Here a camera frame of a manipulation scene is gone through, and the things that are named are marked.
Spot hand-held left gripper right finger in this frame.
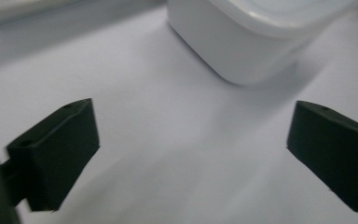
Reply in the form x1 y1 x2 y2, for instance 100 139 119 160
286 100 358 214

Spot white plastic container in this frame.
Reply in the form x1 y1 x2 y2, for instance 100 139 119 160
166 0 358 86

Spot white flat tray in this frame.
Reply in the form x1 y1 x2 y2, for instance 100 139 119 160
0 0 85 28

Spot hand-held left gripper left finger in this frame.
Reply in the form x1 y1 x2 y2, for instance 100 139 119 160
0 98 101 213

